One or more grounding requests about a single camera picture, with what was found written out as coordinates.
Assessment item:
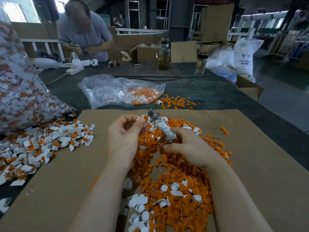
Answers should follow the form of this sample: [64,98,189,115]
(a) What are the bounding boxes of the white railing frame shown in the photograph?
[20,38,66,61]

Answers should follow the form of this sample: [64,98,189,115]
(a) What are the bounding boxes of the person's right forearm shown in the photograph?
[205,159,274,232]

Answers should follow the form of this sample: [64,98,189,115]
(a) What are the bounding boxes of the flat brown cardboard panel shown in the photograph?
[171,41,198,63]

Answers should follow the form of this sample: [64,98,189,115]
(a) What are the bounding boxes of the large clear bag of seals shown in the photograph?
[0,9,77,134]

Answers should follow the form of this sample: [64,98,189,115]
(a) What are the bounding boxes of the dark steel pillar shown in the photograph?
[169,0,195,42]

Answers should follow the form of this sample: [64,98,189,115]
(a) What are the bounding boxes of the scatter of orange offcuts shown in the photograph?
[157,94,200,110]

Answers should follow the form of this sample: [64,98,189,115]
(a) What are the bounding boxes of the brown cardboard sheet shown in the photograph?
[0,110,154,232]
[151,109,309,232]

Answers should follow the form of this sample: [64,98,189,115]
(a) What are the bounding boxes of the row of upright cardboard sheets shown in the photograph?
[12,22,166,62]

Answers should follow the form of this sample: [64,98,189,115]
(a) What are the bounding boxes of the open cardboard box with paper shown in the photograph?
[129,43,161,63]

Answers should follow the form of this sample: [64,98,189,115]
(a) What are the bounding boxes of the open brown cardboard box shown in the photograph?
[228,75,265,101]

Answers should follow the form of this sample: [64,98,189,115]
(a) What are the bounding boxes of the pile of orange and white parts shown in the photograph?
[89,115,233,232]

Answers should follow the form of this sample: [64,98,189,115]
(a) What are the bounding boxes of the white oval plastic device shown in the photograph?
[33,57,60,69]

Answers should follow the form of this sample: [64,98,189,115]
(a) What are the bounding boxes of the white woven sack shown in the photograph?
[234,29,265,82]

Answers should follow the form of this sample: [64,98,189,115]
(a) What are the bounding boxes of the small clear plastic bag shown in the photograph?
[78,74,166,109]

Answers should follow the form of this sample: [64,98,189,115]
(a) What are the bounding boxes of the glass bottle with black lid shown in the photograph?
[195,53,209,75]

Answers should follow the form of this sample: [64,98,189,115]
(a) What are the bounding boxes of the person's right hand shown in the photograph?
[163,127,227,172]

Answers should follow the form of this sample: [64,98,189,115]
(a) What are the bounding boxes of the clear blue plastic bag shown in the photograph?
[207,47,238,84]

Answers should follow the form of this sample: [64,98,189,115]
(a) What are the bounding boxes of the person's left forearm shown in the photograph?
[68,164,132,232]

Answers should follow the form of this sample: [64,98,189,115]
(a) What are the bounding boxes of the pile of assembled white-orange parts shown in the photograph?
[0,113,96,213]

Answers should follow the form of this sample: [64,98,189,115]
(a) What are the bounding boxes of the tall brown cardboard box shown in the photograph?
[200,3,235,44]

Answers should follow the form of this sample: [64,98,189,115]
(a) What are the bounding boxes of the white metal rack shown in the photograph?
[268,30,309,60]

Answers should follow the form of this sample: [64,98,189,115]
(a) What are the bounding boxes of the silver red-handled pliers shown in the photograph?
[147,110,178,141]

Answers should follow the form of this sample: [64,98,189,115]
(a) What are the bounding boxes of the person's left hand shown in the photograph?
[107,113,149,169]

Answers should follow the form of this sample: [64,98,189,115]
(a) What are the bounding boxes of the white power strip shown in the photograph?
[60,58,98,75]

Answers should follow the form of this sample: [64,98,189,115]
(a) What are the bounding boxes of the glass tea jar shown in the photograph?
[157,39,172,71]

